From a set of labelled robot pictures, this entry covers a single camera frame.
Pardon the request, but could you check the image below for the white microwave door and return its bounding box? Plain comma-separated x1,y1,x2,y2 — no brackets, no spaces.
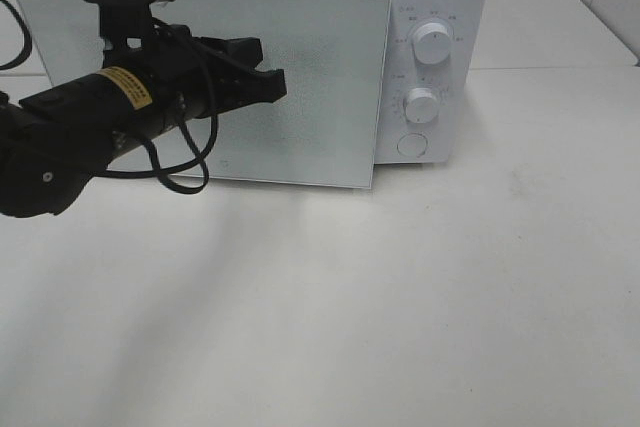
1,0,391,217

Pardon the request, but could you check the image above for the white microwave oven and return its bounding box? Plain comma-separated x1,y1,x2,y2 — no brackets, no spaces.
29,0,491,166

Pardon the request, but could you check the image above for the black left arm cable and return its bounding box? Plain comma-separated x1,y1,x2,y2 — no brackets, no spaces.
0,0,221,194

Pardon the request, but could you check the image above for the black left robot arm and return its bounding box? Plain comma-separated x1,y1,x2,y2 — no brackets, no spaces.
1,0,287,218

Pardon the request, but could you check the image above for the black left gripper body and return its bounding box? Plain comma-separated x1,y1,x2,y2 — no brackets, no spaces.
78,0,240,122

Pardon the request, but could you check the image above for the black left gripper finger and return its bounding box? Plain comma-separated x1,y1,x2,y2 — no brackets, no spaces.
219,69,287,112
199,37,263,72

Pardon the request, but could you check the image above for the white microwave knob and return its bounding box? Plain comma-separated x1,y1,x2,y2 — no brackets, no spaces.
403,88,440,124
411,19,453,65

